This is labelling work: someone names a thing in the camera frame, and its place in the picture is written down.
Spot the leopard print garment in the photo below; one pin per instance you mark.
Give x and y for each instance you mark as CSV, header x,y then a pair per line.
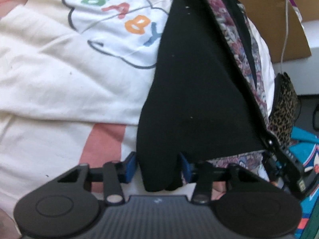
x,y
284,114

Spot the black folded garment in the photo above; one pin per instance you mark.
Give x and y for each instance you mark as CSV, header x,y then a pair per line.
x,y
277,92

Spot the brown cardboard sheet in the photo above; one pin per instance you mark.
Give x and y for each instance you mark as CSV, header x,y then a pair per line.
x,y
269,17

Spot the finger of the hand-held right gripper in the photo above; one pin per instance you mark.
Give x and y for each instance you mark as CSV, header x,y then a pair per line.
x,y
289,159
270,166

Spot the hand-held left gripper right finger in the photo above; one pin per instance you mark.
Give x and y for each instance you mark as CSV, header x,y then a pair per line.
x,y
185,169

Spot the white purple detergent bag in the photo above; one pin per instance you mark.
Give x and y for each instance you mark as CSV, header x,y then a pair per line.
x,y
295,7

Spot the cream bear print bed sheet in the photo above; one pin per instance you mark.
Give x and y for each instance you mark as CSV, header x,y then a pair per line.
x,y
49,79

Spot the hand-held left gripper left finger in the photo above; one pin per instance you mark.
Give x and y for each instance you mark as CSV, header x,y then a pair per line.
x,y
130,165

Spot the black pants with bear-print stripe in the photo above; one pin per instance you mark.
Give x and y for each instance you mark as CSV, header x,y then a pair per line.
x,y
194,79

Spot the black bag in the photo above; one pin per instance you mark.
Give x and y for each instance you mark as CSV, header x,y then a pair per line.
x,y
309,109

